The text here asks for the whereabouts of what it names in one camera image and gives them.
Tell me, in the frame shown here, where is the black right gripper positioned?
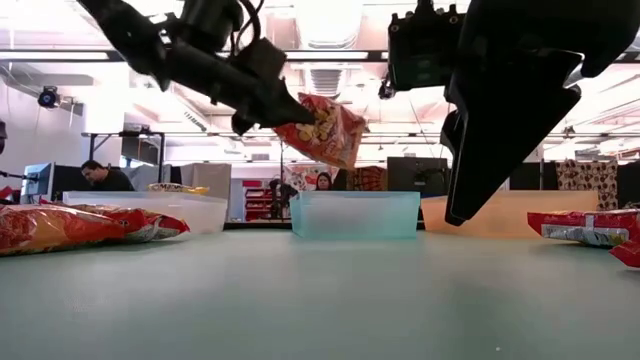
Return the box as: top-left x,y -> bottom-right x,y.
439,0 -> 601,227

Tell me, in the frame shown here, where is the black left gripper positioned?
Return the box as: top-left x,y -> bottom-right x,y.
167,42 -> 318,137

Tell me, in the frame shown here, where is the red Saucy Noods pack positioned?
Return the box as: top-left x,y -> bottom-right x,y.
273,92 -> 367,171
0,203 -> 126,258

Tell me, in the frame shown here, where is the yellow creamy chicken ramen pack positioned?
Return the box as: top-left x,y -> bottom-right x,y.
146,182 -> 211,196

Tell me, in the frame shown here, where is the red beef ramen pack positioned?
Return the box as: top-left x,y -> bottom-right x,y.
527,208 -> 640,248

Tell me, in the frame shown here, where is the black monitor back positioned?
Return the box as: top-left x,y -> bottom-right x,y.
52,164 -> 84,194
387,156 -> 450,197

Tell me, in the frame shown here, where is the red parts shelf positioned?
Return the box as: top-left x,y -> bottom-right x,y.
242,179 -> 279,221

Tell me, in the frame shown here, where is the beige box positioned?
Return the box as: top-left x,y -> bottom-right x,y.
179,162 -> 233,201

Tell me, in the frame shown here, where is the orange plastic bin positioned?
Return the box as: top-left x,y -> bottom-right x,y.
420,189 -> 600,240

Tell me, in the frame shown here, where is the black metal rack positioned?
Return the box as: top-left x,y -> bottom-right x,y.
82,130 -> 167,184

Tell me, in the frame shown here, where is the red plaid cloth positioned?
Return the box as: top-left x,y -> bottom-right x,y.
347,165 -> 389,192

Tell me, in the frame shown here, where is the spotted brown cloth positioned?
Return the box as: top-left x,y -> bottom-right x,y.
554,159 -> 620,211

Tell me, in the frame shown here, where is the clear plastic bin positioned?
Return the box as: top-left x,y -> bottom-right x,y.
62,190 -> 229,236

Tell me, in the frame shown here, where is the teal plastic bin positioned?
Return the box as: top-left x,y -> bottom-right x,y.
289,191 -> 422,240

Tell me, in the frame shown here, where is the grey computer monitor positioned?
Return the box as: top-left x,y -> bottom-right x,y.
20,162 -> 56,204

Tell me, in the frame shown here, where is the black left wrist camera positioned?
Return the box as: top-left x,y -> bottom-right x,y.
228,37 -> 290,89

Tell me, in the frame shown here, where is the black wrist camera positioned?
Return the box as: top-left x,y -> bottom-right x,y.
387,0 -> 466,92
228,37 -> 290,89

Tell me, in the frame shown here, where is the silver ceiling duct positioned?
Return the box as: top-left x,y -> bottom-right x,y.
292,0 -> 365,101

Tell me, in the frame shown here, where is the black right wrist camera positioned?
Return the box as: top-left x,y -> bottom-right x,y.
387,0 -> 466,92

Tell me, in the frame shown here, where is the black hanging camera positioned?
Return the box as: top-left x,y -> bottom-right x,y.
377,74 -> 399,101

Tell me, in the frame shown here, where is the black ceiling camera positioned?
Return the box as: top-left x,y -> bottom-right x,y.
37,85 -> 61,110

